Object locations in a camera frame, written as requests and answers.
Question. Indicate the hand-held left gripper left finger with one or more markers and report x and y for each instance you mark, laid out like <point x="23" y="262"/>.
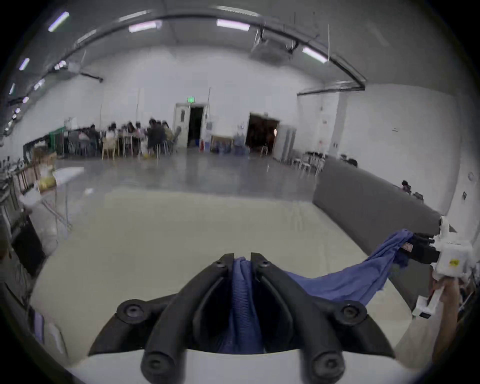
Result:
<point x="176" y="322"/>

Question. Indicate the person's right hand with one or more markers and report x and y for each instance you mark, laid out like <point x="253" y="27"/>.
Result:
<point x="448" y="288"/>

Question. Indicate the grey padded headboard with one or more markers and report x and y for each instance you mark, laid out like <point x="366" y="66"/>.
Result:
<point x="360" y="198"/>

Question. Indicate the group of people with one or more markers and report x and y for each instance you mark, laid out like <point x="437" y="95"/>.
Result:
<point x="150" y="135"/>

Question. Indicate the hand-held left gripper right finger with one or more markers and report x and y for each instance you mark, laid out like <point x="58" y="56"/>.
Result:
<point x="300" y="318"/>

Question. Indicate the person's right forearm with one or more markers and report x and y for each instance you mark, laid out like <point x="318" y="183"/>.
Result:
<point x="448" y="326"/>

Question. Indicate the blue shirt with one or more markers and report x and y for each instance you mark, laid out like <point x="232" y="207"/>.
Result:
<point x="337" y="285"/>

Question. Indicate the group of white chairs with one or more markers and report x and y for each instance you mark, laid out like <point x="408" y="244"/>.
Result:
<point x="310" y="163"/>

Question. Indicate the white folding table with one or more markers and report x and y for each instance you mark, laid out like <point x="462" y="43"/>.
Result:
<point x="63" y="176"/>

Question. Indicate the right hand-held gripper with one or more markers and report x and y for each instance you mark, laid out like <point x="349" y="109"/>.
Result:
<point x="452" y="255"/>

